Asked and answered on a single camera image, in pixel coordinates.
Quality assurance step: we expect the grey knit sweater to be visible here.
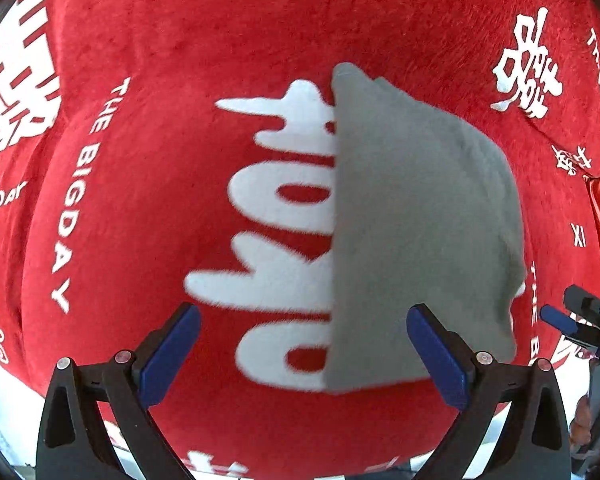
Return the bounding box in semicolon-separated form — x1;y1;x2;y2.
322;62;528;396

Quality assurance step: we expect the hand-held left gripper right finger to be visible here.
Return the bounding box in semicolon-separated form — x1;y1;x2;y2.
406;303;571;480

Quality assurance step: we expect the red printed blanket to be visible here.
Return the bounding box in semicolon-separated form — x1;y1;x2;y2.
0;0;600;480

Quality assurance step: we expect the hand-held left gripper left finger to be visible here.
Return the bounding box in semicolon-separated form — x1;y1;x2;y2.
36;302;202;480

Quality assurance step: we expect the person's right hand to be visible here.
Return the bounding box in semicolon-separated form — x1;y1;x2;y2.
569;399;593;458

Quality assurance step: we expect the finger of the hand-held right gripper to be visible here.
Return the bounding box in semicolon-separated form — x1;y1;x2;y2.
540;304;600;356
564;284;600;331

